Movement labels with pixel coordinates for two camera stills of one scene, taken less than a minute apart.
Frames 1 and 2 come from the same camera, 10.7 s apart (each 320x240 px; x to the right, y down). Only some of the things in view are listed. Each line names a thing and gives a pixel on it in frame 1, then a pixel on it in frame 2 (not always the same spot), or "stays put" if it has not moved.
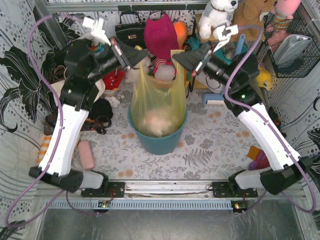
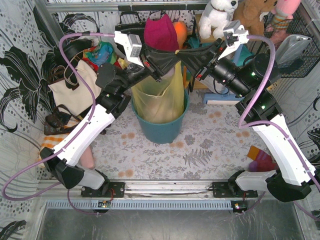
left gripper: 120,56 to 148,65
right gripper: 200,63 stays put
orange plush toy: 181,32 stays put
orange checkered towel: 45,145 stays put
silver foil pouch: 289,47 stays put
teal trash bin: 158,146 to 163,133
